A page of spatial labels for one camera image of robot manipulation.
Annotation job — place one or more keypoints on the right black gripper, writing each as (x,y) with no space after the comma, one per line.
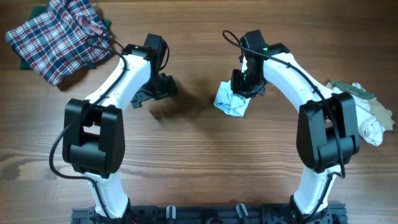
(249,90)

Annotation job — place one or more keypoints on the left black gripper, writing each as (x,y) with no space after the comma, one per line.
(168,88)

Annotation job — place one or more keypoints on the light blue striped cloth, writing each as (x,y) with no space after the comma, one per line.
(229,103)

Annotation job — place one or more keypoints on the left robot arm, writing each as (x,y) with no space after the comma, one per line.
(93,134)

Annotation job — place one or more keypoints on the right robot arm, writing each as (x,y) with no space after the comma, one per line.
(327,129)

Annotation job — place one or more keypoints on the plaid red blue cloth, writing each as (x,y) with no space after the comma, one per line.
(58,42)

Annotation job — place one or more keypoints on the beige white crumpled garment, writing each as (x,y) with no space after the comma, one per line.
(373,118)

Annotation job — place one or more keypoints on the dark green folded cloth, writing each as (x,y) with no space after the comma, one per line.
(37,10)

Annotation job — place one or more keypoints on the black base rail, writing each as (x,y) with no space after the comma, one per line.
(265,214)

